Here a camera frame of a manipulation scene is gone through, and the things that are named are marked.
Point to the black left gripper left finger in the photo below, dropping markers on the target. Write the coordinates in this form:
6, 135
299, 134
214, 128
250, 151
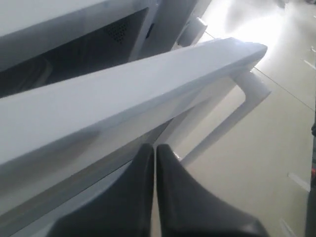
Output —
123, 210

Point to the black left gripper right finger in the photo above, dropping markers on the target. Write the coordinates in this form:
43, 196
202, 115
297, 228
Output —
187, 209

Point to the white microwave door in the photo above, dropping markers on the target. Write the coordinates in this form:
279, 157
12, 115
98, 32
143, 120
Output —
62, 144

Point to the white microwave oven body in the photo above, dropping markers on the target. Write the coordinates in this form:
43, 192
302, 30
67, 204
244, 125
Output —
48, 41

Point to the lower white control knob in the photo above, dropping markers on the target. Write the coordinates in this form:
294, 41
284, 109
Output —
192, 32

